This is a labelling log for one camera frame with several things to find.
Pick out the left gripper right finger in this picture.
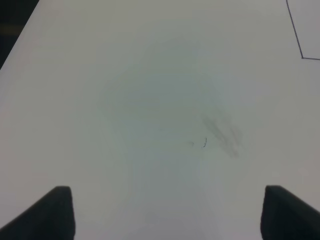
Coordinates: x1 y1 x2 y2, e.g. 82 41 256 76
260 185 320 240

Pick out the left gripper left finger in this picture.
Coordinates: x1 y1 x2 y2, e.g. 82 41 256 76
0 186 76 240

